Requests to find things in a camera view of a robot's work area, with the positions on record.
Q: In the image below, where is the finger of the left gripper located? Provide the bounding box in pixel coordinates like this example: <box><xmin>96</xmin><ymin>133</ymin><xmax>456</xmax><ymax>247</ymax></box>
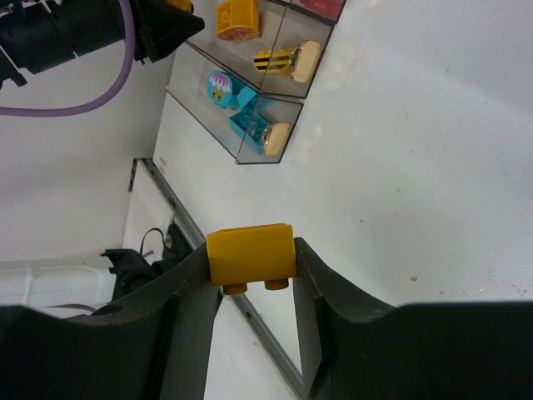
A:
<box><xmin>156</xmin><ymin>4</ymin><xmax>205</xmax><ymax>58</ymax></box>

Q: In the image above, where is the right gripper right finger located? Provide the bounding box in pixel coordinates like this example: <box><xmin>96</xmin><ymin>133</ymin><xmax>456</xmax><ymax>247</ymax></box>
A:
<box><xmin>294</xmin><ymin>238</ymin><xmax>532</xmax><ymax>399</ymax></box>

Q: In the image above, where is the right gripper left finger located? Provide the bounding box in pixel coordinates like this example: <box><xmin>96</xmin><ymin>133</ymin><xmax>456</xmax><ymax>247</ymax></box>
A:
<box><xmin>1</xmin><ymin>247</ymin><xmax>218</xmax><ymax>399</ymax></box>

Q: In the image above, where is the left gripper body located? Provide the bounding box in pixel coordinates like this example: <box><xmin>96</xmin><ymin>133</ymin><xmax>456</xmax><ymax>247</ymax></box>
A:
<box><xmin>128</xmin><ymin>0</ymin><xmax>167</xmax><ymax>63</ymax></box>

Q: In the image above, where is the teal frog lego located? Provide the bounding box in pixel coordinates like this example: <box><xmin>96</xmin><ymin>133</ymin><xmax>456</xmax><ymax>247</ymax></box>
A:
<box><xmin>207</xmin><ymin>70</ymin><xmax>240</xmax><ymax>110</ymax></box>

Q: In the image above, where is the teal lego brick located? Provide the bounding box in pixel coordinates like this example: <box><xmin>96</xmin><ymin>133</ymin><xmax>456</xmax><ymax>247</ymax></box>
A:
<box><xmin>237</xmin><ymin>86</ymin><xmax>260</xmax><ymax>112</ymax></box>

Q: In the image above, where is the yellow lego plate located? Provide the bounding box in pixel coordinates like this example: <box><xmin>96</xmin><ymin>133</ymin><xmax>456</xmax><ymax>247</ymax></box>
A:
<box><xmin>252</xmin><ymin>49</ymin><xmax>292</xmax><ymax>75</ymax></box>

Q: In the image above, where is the yellow square lego brick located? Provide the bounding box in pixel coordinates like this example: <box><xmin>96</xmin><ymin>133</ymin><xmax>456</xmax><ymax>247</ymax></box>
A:
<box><xmin>206</xmin><ymin>223</ymin><xmax>297</xmax><ymax>296</ymax></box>

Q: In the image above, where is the teal base lego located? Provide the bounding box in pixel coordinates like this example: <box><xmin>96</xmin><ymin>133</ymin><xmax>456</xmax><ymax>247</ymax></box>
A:
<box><xmin>229</xmin><ymin>110</ymin><xmax>271</xmax><ymax>154</ymax></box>

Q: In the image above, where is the yellow sloped lego brick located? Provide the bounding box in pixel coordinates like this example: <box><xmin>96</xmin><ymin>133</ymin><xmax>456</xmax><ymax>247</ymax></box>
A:
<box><xmin>166</xmin><ymin>0</ymin><xmax>194</xmax><ymax>13</ymax></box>

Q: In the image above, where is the red round lego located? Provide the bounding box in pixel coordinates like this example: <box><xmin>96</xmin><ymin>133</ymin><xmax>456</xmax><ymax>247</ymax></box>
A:
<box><xmin>300</xmin><ymin>0</ymin><xmax>345</xmax><ymax>21</ymax></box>

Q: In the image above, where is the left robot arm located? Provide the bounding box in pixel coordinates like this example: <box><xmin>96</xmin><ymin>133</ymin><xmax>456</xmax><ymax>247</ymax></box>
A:
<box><xmin>1</xmin><ymin>1</ymin><xmax>205</xmax><ymax>87</ymax></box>

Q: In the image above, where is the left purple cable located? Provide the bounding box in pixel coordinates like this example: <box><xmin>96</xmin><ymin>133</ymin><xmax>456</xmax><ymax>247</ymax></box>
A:
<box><xmin>0</xmin><ymin>0</ymin><xmax>135</xmax><ymax>118</ymax></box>

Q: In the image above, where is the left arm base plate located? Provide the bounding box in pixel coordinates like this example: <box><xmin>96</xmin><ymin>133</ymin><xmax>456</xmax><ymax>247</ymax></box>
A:
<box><xmin>139</xmin><ymin>222</ymin><xmax>192</xmax><ymax>275</ymax></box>

